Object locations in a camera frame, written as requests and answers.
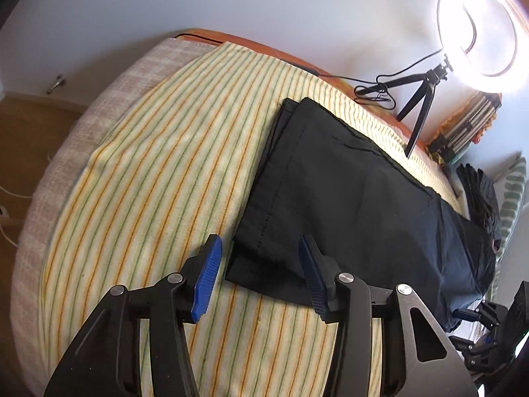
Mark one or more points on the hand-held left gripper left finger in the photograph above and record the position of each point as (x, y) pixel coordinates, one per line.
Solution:
(206, 281)

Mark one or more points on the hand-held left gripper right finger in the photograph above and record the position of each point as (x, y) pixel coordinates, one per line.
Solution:
(313, 281)

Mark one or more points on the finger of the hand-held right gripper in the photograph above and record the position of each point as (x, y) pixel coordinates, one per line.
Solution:
(475, 349)
(467, 314)

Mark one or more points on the black pants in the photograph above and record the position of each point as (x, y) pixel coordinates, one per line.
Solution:
(351, 198)

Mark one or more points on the black folded clothes pile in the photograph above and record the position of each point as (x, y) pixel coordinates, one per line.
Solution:
(479, 198)

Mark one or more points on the green striped cushion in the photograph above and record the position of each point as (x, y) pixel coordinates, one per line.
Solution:
(512, 198)

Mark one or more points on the yellow striped blanket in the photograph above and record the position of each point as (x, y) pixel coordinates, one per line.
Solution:
(157, 165)

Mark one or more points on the stack of books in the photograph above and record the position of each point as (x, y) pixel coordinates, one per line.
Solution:
(467, 126)

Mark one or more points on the beige checked mattress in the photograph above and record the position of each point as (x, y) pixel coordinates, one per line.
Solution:
(62, 153)

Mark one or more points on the black tripod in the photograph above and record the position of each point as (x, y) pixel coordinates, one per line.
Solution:
(417, 107)

